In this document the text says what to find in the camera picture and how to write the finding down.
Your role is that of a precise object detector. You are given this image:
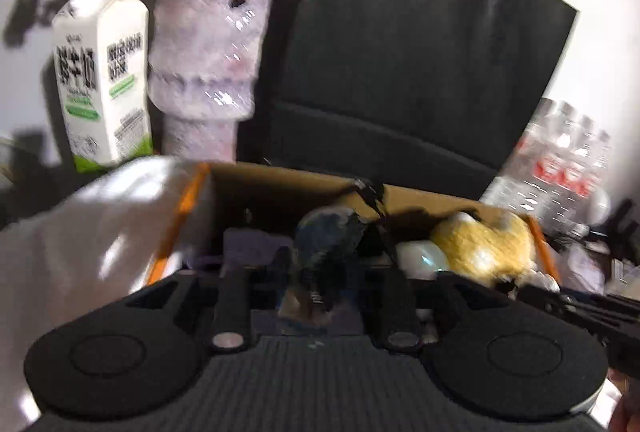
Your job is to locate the clear plastic bag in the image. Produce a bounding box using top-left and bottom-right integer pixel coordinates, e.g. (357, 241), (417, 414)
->
(280, 207), (373, 330)

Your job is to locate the pack of water bottles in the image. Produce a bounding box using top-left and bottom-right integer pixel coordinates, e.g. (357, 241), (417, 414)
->
(479, 98), (615, 235)

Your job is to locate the yellow white plush toy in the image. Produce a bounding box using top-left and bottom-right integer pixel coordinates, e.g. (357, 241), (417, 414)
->
(430, 211), (561, 298)

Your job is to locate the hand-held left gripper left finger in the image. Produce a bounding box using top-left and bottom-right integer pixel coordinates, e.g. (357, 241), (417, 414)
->
(122, 247), (293, 355)

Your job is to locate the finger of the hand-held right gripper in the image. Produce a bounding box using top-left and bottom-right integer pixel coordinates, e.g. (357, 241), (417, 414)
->
(515, 283), (640, 375)

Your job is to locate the lavender knit cloth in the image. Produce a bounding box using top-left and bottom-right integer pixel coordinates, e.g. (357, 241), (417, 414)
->
(222, 227), (297, 265)

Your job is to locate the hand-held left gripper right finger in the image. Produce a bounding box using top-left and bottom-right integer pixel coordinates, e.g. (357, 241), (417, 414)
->
(379, 269), (501, 354)

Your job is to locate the black paper bag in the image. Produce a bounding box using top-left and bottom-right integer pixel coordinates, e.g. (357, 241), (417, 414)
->
(240, 0), (579, 202)

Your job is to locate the orange cardboard box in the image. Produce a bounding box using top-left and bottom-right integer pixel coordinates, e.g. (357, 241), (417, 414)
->
(145, 161), (562, 313)

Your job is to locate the white green milk carton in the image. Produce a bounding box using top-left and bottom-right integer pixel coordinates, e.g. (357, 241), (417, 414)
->
(51, 0), (154, 174)

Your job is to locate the white fluffy blanket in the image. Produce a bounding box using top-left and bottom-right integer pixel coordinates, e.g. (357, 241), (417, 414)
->
(0, 156), (213, 430)

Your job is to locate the white round object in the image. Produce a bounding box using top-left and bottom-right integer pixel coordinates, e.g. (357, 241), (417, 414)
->
(575, 186), (612, 233)

